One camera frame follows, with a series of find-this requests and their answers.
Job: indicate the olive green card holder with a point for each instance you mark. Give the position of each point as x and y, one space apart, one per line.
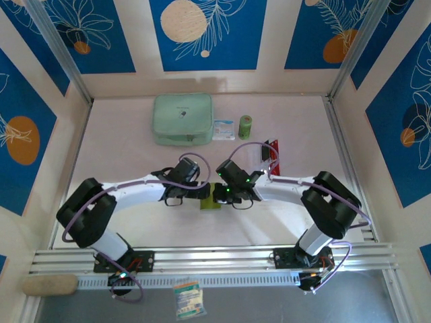
208 204

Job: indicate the red packets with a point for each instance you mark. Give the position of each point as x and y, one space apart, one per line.
257 161

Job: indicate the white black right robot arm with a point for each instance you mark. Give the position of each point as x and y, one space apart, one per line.
283 190

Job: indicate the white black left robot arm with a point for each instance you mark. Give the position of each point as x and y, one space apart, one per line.
138 191

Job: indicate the red credit card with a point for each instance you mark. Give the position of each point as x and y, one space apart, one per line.
274 149
275 167

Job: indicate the black credit card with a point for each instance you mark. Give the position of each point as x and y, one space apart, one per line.
265 153

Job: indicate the white blue sachet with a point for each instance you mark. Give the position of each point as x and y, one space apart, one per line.
224 129

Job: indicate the green cylinder can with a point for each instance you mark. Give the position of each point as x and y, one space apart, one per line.
245 128

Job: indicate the mint green zip pouch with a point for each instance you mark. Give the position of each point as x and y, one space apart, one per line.
182 116

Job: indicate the green orange plastic packet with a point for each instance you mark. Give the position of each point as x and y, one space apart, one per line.
189 299

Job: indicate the black connector module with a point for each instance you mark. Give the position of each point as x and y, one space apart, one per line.
308 282
121 286

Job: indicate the grey metal panel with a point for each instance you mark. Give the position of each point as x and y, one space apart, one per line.
269 306

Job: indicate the beige foam block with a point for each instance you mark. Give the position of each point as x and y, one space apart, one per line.
50 285

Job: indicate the aluminium mounting rail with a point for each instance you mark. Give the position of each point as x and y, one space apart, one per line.
219 257

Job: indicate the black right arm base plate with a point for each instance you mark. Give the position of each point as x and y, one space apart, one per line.
284 257

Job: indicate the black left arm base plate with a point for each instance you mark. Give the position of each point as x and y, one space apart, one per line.
144 260

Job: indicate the aluminium side rail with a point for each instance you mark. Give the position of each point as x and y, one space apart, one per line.
75 158
340 151

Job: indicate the aluminium frame post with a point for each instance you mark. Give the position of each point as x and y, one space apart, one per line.
57 47
360 47

